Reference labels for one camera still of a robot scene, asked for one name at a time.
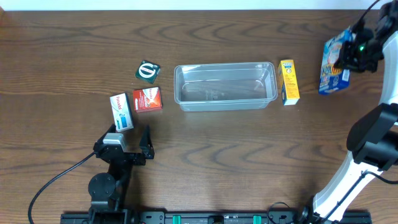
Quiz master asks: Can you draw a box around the white Panadol box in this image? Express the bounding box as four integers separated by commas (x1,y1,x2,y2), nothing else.
109,93,134,132

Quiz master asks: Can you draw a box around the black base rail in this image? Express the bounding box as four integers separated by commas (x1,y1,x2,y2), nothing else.
60,208,373,224

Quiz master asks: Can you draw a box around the blue fever patch box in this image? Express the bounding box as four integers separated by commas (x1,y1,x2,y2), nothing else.
318,29,353,95

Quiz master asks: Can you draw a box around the clear plastic container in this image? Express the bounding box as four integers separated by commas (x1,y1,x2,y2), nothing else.
174,62,277,112

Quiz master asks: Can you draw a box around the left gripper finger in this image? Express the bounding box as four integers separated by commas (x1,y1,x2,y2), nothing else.
139,126,155,159
104,124,116,136

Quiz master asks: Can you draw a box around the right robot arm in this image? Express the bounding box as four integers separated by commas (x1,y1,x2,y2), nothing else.
297,1,397,223

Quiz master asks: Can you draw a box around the yellow cough syrup box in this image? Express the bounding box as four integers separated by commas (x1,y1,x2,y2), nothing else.
278,60,300,106

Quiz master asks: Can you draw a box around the left black cable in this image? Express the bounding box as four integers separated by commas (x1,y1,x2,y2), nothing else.
27,151,96,224

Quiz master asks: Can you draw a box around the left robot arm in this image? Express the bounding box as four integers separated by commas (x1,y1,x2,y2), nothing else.
86,124,155,224

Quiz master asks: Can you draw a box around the dark green square box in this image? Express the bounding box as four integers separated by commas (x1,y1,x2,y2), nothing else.
135,60,160,84

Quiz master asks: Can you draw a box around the red medicine box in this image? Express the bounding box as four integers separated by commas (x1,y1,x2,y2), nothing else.
132,86,162,113

